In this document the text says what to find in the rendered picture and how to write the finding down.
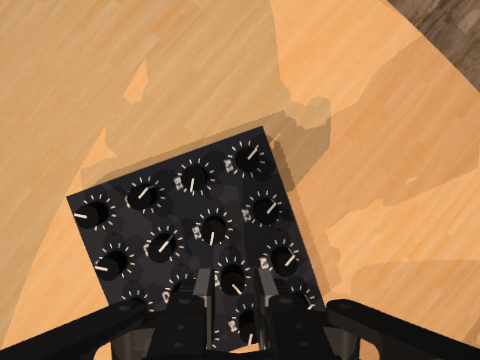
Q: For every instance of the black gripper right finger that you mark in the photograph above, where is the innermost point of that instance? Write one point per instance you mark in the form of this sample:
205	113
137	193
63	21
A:
297	333

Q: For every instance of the black knob box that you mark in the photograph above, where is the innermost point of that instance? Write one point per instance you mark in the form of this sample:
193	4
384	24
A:
198	194

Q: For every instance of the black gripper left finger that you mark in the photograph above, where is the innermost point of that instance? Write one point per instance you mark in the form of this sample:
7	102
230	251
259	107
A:
181	334

